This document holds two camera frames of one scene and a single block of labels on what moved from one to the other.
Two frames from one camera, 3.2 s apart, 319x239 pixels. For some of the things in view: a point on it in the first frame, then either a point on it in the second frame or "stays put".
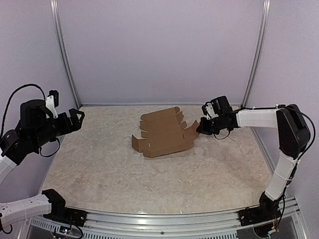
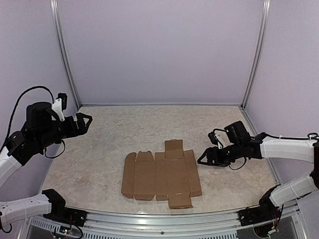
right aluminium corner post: x=266 y=8 stays put
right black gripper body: x=217 y=125 → x=224 y=159
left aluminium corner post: x=62 y=50 stays put
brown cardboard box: x=165 y=132 → x=171 y=175
